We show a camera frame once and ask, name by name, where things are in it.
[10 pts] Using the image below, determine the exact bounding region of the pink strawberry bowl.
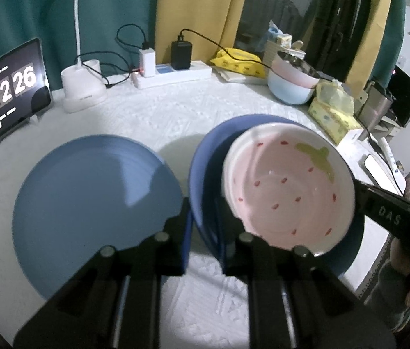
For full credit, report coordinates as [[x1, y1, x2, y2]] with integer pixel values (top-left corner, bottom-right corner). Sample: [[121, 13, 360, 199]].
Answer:
[[221, 122, 355, 256]]

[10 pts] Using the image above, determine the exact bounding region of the blue plate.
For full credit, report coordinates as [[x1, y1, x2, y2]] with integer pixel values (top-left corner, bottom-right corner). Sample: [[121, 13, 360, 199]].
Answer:
[[12, 135, 183, 299]]

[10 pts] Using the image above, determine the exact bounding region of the large blue bowl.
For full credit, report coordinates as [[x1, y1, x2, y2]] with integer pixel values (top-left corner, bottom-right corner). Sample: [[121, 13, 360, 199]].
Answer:
[[188, 114, 364, 277]]

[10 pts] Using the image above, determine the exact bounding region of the white tube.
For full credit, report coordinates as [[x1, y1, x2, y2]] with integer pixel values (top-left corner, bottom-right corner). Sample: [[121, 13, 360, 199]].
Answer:
[[378, 137, 401, 173]]

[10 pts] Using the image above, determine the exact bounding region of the white tablecloth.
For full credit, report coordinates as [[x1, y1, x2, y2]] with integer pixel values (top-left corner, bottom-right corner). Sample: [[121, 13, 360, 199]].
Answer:
[[0, 68, 409, 349]]

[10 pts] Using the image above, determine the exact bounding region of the yellow tissue box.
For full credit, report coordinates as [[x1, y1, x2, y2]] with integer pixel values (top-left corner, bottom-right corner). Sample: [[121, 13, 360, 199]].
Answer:
[[308, 80, 363, 146]]

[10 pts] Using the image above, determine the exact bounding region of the light blue bowl in stack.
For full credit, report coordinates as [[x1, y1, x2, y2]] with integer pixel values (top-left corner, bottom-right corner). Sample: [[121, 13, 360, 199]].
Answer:
[[267, 70, 315, 106]]

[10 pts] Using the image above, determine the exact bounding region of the pink bowl in stack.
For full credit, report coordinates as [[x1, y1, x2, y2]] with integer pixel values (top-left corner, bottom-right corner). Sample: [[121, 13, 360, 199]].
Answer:
[[271, 58, 319, 89]]

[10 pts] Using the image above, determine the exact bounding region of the white perforated basket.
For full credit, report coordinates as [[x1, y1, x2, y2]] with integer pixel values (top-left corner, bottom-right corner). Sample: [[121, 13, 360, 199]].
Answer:
[[262, 40, 306, 65]]

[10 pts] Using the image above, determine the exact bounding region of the yellow snack bag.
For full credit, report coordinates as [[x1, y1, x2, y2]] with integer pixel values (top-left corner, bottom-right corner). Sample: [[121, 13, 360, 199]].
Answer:
[[210, 47, 266, 78]]

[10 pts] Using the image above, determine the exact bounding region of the white desk lamp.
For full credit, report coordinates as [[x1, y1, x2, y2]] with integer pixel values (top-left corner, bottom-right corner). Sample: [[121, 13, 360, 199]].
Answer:
[[61, 0, 108, 113]]

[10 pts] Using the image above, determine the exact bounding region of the white power strip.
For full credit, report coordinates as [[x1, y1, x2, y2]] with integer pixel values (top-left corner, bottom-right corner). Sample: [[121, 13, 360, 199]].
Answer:
[[131, 61, 213, 89]]

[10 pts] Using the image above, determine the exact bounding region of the tablet showing clock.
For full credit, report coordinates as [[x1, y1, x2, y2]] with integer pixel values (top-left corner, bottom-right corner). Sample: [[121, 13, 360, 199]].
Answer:
[[0, 38, 53, 140]]

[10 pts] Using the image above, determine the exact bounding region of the white phone charger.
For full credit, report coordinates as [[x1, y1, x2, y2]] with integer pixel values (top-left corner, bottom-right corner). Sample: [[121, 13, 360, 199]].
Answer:
[[139, 47, 156, 78]]

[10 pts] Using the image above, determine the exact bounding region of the black power adapter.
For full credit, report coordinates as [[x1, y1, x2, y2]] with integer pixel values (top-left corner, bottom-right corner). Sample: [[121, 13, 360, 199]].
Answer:
[[170, 40, 192, 70]]

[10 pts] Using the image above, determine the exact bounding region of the yellow curtain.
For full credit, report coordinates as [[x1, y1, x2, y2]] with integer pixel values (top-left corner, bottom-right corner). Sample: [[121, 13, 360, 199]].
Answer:
[[154, 0, 245, 64]]

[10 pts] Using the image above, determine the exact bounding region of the teal curtain left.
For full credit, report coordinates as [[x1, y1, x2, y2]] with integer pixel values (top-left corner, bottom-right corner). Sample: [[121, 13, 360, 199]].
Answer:
[[0, 0, 157, 89]]

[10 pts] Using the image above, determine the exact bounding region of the black charging cable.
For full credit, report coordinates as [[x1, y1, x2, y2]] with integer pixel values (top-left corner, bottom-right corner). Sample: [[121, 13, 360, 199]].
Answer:
[[175, 28, 337, 83]]

